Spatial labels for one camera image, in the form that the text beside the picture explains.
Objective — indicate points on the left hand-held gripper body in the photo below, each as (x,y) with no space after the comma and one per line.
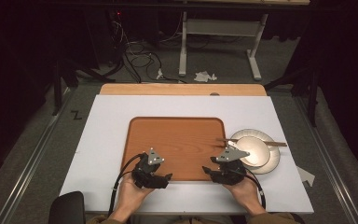
(146,175)

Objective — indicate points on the light wooden table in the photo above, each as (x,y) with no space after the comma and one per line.
(167,89)

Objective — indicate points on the person's right hand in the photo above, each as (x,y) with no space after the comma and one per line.
(248,194)

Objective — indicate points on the crumpled white paper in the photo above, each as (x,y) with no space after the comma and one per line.
(203,76)

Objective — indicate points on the white round plate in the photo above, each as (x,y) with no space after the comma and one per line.
(273,155)

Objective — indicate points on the person's left hand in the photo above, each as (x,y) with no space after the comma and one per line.
(130,197)

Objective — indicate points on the white board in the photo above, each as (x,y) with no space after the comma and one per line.
(105,124)

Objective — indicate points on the brown wooden chopstick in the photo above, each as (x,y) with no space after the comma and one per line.
(227,140)
(276,143)

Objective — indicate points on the white metal desk frame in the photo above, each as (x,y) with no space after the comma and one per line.
(220,27)

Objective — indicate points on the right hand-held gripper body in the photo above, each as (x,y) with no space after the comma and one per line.
(231,172)

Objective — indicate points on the dark metal stand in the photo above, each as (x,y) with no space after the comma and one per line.
(57,87)
(313,93)

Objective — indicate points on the brown wooden tray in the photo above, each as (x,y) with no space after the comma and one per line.
(177,143)

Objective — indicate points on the white bowl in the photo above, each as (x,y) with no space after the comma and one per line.
(254,151)

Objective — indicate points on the small white paper scrap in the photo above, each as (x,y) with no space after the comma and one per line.
(159,74)

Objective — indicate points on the metal floor rail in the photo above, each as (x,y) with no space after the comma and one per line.
(329,161)
(31,161)

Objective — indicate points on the black chair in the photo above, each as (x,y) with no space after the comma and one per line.
(67,208)

